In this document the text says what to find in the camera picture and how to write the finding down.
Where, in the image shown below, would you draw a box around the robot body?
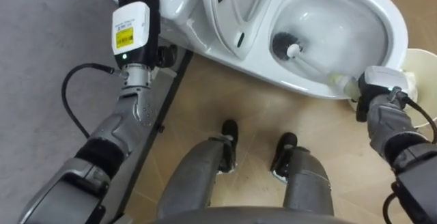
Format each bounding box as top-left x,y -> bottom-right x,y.
150,206 -> 358,224

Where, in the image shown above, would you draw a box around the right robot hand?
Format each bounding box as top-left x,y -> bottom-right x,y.
355,65 -> 418,123

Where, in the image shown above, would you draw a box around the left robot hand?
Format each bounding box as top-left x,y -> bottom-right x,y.
111,0 -> 178,71

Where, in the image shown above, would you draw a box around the robot legs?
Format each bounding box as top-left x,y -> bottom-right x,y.
156,119 -> 335,220

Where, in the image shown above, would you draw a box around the white toilet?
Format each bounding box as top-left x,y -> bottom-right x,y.
109,0 -> 410,100

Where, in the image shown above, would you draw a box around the cream brush holder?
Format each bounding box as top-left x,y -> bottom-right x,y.
348,48 -> 437,129

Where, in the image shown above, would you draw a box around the white toilet brush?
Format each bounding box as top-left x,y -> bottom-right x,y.
271,31 -> 361,99

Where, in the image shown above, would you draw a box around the black floor rail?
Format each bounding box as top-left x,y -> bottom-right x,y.
108,48 -> 195,224

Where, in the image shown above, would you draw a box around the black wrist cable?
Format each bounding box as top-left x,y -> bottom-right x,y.
382,92 -> 437,224
61,62 -> 129,139

